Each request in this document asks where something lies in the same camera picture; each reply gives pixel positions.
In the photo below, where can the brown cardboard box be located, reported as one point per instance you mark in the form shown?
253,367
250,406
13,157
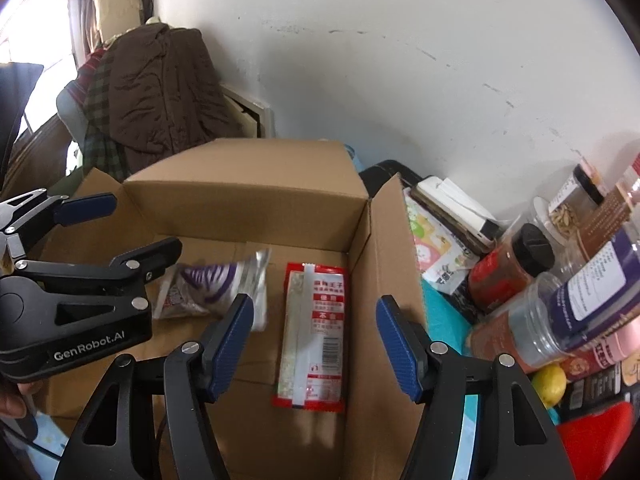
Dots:
240,200

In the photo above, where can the dark plaid cloth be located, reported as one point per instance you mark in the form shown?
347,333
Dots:
100,110

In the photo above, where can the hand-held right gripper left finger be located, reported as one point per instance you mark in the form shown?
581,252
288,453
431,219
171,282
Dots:
231,345

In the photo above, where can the yellow green fruit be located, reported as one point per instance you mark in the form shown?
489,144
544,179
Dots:
548,385

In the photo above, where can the stack of phone and tissues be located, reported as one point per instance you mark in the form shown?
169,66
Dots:
452,210

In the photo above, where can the red canister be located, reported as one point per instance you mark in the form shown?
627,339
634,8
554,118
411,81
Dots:
595,440

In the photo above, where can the grey chair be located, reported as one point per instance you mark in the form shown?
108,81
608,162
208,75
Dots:
70,110

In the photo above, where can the clear jar orange label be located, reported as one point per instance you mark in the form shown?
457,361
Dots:
520,332

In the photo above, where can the red spice jar black lid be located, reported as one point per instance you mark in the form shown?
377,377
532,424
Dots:
505,270

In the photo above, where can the red and white snack packet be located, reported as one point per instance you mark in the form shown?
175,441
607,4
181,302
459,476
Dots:
312,330

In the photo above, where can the person's left hand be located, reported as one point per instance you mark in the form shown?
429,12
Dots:
12,400

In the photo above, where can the purple striped snack packet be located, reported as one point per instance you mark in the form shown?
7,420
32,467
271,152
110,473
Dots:
210,280

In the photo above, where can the curtain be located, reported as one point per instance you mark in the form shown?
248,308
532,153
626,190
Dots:
80,25

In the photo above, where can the white wall radiator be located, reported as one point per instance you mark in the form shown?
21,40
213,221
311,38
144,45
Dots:
250,115

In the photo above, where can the cartoon print cloth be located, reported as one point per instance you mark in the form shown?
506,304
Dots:
435,250

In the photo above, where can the clear jar with seeds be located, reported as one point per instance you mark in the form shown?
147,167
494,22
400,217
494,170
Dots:
567,207

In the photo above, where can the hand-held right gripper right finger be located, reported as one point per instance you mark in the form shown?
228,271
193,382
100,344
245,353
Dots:
397,350

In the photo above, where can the brown quilted jacket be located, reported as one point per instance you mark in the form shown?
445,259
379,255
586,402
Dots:
160,90

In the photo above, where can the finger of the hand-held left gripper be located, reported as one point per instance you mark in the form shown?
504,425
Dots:
85,207
145,257

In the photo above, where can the cream cushion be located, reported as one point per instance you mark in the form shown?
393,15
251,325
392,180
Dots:
115,7

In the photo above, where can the pink bottle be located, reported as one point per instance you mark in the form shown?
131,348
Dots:
617,347

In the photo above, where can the clear jar purple label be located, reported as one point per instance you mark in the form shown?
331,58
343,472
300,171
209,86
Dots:
595,285

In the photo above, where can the clear jar brown label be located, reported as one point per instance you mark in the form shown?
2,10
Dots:
607,215

